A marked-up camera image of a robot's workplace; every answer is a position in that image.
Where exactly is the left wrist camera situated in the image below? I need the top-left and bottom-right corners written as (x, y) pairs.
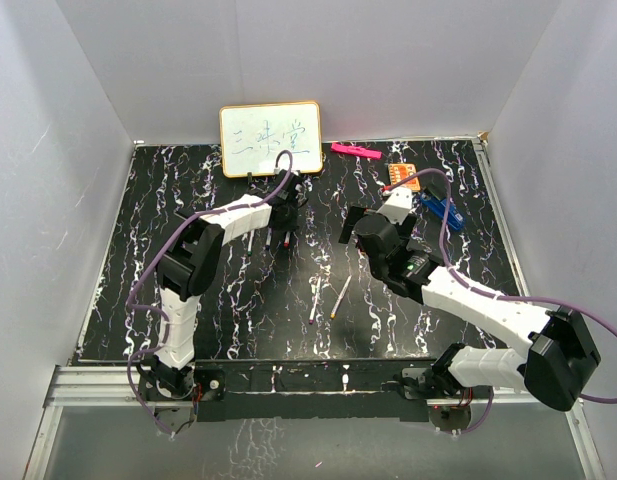
top-left (275, 169), bottom-right (304, 202)

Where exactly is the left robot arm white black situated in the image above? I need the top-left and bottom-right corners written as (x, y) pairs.
top-left (155, 186), bottom-right (300, 399)

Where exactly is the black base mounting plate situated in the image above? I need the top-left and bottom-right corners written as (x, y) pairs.
top-left (137, 359), bottom-right (489, 422)

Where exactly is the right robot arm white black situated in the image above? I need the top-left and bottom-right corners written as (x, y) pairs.
top-left (339, 206), bottom-right (601, 411)

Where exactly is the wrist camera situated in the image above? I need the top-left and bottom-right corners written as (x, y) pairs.
top-left (275, 169), bottom-right (304, 202)
top-left (378, 187), bottom-right (414, 225)

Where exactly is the orange card box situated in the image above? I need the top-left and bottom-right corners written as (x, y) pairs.
top-left (388, 163), bottom-right (421, 192)

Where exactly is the purple white pen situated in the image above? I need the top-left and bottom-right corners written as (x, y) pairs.
top-left (308, 277), bottom-right (322, 325)

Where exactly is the blue stapler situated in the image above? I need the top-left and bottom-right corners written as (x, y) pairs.
top-left (420, 185), bottom-right (465, 231)

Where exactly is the green white pen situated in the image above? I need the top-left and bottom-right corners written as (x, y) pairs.
top-left (247, 230), bottom-right (255, 257)

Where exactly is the aluminium frame rail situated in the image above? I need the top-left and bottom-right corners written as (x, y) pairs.
top-left (42, 364), bottom-right (154, 409)

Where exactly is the yellow framed whiteboard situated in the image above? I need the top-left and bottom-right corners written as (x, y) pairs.
top-left (219, 101), bottom-right (324, 178)

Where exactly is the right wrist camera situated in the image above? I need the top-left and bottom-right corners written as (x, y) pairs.
top-left (378, 187), bottom-right (414, 225)

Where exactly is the orange white pen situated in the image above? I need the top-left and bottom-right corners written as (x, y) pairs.
top-left (330, 275), bottom-right (352, 319)

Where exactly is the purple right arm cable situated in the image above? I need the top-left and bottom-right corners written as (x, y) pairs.
top-left (382, 167), bottom-right (617, 404)

